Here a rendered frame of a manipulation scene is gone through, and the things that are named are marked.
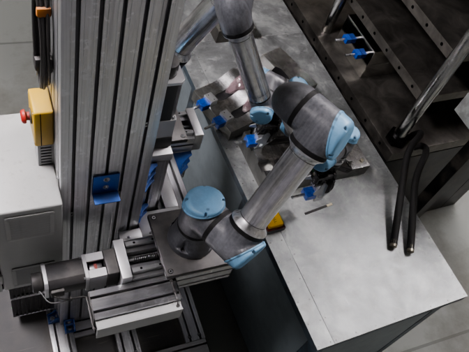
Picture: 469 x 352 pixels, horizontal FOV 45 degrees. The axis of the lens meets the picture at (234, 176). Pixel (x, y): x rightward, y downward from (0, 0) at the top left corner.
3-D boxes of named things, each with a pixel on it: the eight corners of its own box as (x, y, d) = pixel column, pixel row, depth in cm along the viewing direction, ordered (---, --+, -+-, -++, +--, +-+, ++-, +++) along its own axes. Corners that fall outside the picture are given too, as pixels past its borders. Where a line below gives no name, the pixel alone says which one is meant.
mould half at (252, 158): (262, 195, 225) (273, 176, 215) (238, 144, 238) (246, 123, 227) (364, 173, 246) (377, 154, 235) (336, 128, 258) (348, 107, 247)
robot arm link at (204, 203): (196, 198, 176) (205, 172, 165) (227, 227, 173) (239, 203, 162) (168, 219, 169) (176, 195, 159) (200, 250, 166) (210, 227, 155)
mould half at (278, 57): (227, 140, 238) (234, 123, 229) (190, 99, 246) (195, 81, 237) (309, 100, 264) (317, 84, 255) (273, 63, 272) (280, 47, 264)
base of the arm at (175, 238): (174, 264, 172) (180, 248, 165) (161, 221, 180) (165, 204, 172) (220, 253, 178) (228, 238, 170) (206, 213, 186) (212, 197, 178)
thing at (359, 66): (359, 78, 284) (375, 52, 271) (335, 40, 297) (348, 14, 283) (435, 68, 305) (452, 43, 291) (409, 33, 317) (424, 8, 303)
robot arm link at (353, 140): (333, 128, 185) (347, 116, 189) (322, 149, 193) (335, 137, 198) (352, 144, 183) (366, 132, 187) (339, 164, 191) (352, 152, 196)
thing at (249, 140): (233, 151, 222) (239, 144, 217) (229, 140, 223) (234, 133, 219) (262, 148, 228) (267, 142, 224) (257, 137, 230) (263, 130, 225)
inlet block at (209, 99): (191, 119, 236) (193, 110, 232) (183, 110, 237) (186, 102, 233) (215, 107, 243) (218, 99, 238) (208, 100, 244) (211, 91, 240)
